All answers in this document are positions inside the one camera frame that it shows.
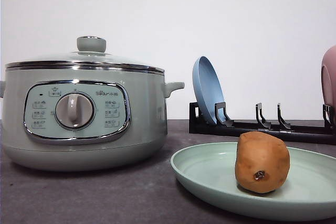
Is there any green plate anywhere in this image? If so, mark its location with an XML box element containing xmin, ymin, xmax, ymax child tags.
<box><xmin>170</xmin><ymin>142</ymin><xmax>336</xmax><ymax>215</ymax></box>

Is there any glass lid with green knob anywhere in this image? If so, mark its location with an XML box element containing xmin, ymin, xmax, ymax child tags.
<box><xmin>5</xmin><ymin>36</ymin><xmax>165</xmax><ymax>74</ymax></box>

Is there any brown potato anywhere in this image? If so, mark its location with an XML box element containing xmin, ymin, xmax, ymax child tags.
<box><xmin>234</xmin><ymin>131</ymin><xmax>291</xmax><ymax>193</ymax></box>

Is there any green electric steamer pot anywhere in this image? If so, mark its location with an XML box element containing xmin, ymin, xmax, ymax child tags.
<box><xmin>0</xmin><ymin>67</ymin><xmax>185</xmax><ymax>172</ymax></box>

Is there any blue plate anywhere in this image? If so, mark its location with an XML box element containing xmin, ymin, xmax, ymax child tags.
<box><xmin>192</xmin><ymin>55</ymin><xmax>226</xmax><ymax>125</ymax></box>

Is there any black plate rack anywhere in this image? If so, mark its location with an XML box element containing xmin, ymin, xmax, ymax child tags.
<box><xmin>188</xmin><ymin>100</ymin><xmax>336</xmax><ymax>145</ymax></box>

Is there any pink plate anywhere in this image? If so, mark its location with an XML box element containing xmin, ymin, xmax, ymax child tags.
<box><xmin>320</xmin><ymin>45</ymin><xmax>336</xmax><ymax>109</ymax></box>

